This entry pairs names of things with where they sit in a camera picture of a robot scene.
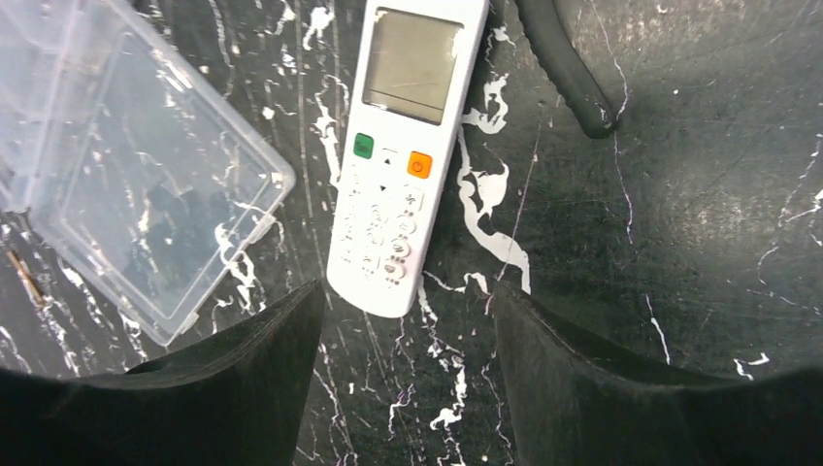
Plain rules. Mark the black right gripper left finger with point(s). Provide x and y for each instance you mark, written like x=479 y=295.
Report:
x=234 y=398

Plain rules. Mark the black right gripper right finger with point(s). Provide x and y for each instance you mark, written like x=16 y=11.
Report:
x=576 y=398

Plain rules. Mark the white remote control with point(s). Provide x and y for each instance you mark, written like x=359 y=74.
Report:
x=415 y=63

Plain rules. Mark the clear plastic organizer box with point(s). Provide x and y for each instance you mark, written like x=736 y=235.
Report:
x=129 y=164

